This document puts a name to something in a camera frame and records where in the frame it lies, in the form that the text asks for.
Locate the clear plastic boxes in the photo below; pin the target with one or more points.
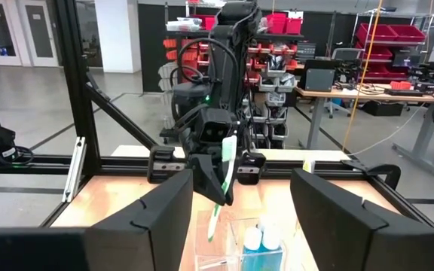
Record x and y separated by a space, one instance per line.
183 24

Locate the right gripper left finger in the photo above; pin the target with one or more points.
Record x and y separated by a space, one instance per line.
134 241

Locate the wooden top desk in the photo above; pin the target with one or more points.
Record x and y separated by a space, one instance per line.
352 94

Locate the red storage bin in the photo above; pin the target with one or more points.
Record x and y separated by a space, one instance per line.
203 22
408 33
382 71
294 25
375 52
276 23
377 33

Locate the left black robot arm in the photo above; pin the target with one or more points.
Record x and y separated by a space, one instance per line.
226 56

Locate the black aluminium table frame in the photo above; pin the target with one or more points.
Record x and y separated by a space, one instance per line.
74 75

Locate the parts bin rack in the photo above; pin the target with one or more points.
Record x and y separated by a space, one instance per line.
277 81

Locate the black monitor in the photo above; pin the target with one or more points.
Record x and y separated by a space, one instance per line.
318 79

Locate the green white toothbrush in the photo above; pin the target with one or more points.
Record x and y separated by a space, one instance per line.
229 148

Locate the white building column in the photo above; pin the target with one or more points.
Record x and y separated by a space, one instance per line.
117 34

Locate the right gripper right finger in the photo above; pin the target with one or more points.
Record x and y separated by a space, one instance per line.
337 233

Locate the clear acrylic organizer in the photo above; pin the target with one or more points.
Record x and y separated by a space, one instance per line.
217 259

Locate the silver bracket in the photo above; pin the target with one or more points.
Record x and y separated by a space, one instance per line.
74 169

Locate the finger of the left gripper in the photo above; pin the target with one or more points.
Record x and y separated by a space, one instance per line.
209 180
235 180

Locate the blue mouthwash bottle white cap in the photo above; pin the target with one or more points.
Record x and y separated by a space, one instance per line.
252 239
271 235

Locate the black case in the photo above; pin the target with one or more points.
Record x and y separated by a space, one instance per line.
382 108

